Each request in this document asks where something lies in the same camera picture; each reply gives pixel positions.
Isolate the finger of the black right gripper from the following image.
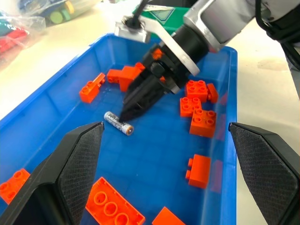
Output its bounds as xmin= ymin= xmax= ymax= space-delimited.
xmin=119 ymin=73 xmax=153 ymax=122
xmin=121 ymin=77 xmax=165 ymax=123

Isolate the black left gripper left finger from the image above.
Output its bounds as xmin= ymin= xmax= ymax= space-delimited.
xmin=0 ymin=121 xmax=105 ymax=225

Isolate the blue plastic bin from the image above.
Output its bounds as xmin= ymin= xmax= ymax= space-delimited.
xmin=0 ymin=32 xmax=239 ymax=225

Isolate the dark robot torso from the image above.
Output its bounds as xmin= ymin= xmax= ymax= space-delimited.
xmin=255 ymin=0 xmax=300 ymax=71

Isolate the orange toy brick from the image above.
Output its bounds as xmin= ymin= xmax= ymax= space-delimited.
xmin=184 ymin=80 xmax=209 ymax=103
xmin=0 ymin=168 xmax=31 ymax=205
xmin=151 ymin=206 xmax=187 ymax=225
xmin=206 ymin=83 xmax=219 ymax=104
xmin=180 ymin=97 xmax=203 ymax=118
xmin=79 ymin=72 xmax=106 ymax=104
xmin=185 ymin=154 xmax=212 ymax=189
xmin=85 ymin=176 xmax=146 ymax=225
xmin=189 ymin=108 xmax=218 ymax=139
xmin=106 ymin=62 xmax=146 ymax=93

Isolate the green plastic bin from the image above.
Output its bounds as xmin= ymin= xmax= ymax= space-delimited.
xmin=131 ymin=6 xmax=193 ymax=36

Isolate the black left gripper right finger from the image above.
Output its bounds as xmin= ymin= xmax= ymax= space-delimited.
xmin=228 ymin=121 xmax=300 ymax=225

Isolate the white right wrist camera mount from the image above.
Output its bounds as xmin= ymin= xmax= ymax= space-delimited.
xmin=114 ymin=15 xmax=201 ymax=94

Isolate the clear bag with green discs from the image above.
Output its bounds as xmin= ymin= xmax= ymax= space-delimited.
xmin=18 ymin=0 xmax=100 ymax=25

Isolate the clear bag with red items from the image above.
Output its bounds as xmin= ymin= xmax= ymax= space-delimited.
xmin=0 ymin=8 xmax=46 ymax=70

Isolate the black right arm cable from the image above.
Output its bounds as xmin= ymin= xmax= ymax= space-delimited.
xmin=123 ymin=0 xmax=151 ymax=28

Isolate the silver AA battery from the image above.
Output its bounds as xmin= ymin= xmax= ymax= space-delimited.
xmin=104 ymin=111 xmax=135 ymax=136

